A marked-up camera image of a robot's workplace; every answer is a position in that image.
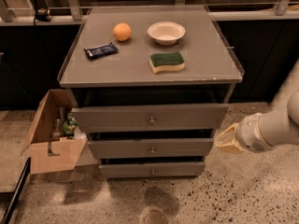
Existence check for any grey bottom drawer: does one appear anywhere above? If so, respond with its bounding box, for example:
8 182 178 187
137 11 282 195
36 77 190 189
99 162 205 179

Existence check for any grey drawer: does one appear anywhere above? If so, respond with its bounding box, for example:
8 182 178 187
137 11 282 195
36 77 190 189
72 104 228 133
99 162 205 179
88 138 213 159

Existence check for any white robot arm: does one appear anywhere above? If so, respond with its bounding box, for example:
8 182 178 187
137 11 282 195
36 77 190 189
214 61 299 154

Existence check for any grey middle drawer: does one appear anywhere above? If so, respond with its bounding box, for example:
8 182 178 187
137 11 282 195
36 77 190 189
88 138 213 159

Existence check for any grey drawer cabinet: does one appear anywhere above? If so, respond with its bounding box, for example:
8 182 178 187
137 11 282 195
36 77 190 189
59 5 244 166

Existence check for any grey top drawer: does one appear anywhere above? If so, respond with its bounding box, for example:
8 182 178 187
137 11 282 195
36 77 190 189
72 104 228 133

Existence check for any green yellow sponge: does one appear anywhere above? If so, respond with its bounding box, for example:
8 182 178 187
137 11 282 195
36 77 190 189
149 51 185 74

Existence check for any white paper bowl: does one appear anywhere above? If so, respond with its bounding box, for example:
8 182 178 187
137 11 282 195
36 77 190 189
148 21 186 46

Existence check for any blue snack bar wrapper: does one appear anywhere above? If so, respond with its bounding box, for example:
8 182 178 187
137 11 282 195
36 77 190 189
84 42 119 60

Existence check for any orange fruit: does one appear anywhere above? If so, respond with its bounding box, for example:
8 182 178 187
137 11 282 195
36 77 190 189
113 23 132 42

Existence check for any green crumpled bag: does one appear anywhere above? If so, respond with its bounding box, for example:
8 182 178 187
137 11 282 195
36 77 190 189
62 112 78 136

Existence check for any clear bottle in box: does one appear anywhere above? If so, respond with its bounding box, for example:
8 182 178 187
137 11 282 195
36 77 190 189
51 119 62 141

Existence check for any brown cardboard box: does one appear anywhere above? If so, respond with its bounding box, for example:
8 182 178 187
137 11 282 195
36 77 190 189
21 90 87 174

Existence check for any black floor bar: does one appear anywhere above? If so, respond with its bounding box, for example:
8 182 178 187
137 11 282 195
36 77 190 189
0 158 31 224

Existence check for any black device on ledge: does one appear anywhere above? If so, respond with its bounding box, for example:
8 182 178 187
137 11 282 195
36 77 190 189
35 8 51 21

